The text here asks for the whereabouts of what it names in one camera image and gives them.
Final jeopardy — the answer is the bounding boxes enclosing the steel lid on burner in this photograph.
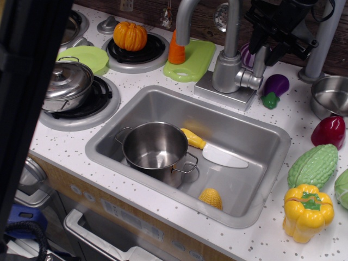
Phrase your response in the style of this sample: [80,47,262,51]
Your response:
[61,17,79,45]

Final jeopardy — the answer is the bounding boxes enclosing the purple toy eggplant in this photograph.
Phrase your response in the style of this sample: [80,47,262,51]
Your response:
[261,74,290,109]

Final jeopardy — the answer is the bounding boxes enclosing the green toy cabbage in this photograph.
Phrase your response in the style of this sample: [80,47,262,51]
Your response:
[334,170,348,209]

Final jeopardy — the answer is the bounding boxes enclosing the steel pot at right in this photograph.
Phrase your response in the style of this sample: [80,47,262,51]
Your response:
[310,76,347,122]

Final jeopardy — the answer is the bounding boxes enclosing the green cutting board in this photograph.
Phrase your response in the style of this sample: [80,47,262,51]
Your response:
[163,39,216,83]

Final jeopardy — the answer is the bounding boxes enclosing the lidded steel pot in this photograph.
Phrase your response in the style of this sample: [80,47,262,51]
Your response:
[42,56,94,113]

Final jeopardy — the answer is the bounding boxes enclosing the back left stove burner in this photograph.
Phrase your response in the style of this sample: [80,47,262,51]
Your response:
[69,10,89,41]

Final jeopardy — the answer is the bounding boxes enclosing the green toy bitter gourd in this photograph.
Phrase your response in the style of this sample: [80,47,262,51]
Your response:
[287,144,338,189]

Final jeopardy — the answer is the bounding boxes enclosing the silver toy faucet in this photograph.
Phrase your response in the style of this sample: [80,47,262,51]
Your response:
[175,0,272,112]

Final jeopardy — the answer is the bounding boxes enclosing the grey stove knob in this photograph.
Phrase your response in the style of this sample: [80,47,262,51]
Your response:
[60,37,94,49]
[97,16,119,34]

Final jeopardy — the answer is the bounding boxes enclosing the orange toy carrot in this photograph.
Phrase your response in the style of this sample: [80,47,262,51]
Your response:
[168,30,185,64]

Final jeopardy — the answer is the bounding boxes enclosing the grey support pole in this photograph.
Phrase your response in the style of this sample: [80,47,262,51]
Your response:
[298,0,346,84]

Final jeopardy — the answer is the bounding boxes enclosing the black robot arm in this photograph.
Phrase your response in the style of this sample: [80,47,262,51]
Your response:
[245,1,335,66]

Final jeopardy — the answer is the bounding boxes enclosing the front stove burner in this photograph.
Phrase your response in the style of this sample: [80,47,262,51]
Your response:
[39,76,121,132]

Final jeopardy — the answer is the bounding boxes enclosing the yellow handled toy knife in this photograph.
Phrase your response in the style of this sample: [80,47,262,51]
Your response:
[180,128,249,169]

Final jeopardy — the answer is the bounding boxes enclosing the stove burner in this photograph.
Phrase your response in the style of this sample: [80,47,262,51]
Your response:
[39,76,121,132]
[69,10,89,41]
[102,33,169,74]

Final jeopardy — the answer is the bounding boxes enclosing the steel pot in sink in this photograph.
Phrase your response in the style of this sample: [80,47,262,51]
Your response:
[114,122,198,188]

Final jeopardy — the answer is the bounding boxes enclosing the purple toy onion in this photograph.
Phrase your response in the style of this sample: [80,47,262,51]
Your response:
[240,42,255,69]

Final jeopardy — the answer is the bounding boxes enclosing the clear crystal knob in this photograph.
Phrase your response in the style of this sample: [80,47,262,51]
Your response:
[214,3,229,32]

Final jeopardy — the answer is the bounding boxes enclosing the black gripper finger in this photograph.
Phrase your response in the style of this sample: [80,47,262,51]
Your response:
[265,45,290,66]
[248,26,268,54]

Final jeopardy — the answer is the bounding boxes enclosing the yellow toy corn piece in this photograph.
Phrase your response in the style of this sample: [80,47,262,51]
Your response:
[198,188,222,210]

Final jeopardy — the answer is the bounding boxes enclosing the back right stove burner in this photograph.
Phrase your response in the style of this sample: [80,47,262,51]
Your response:
[102,33,169,74]

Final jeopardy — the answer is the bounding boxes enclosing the silver oven knob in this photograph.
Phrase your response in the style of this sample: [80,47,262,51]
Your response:
[19,157,47,187]

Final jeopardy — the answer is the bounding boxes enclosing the green toy plate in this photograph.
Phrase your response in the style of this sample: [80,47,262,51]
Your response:
[57,46,109,73]

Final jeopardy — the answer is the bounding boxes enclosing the dark foreground post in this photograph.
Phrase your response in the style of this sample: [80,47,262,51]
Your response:
[1,1,73,233]

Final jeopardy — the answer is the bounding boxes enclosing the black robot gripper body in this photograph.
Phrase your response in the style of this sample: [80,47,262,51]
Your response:
[245,1,319,60]

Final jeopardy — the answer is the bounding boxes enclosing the blue clamp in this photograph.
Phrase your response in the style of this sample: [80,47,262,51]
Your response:
[5,204,48,239]

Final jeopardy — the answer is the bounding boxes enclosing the oven door handle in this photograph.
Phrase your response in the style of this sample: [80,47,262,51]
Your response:
[64,209,173,260]

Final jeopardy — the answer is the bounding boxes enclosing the silver faucet lever handle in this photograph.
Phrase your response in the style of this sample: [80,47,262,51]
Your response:
[235,44,271,90]

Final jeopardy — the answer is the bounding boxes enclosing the black braided cable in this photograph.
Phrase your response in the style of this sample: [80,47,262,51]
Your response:
[5,220,52,261]

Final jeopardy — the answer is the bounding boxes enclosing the red toy pepper half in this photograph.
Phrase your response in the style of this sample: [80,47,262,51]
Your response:
[311,116,346,150]

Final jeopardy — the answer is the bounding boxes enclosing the grey sink basin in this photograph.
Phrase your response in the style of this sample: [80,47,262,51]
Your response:
[85,85,291,228]

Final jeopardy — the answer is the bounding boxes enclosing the yellow toy bell pepper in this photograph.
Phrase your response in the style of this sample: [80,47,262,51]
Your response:
[283,184,334,244]

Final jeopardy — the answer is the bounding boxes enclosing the orange toy pumpkin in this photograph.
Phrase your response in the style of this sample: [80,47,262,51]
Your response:
[113,21,147,52]

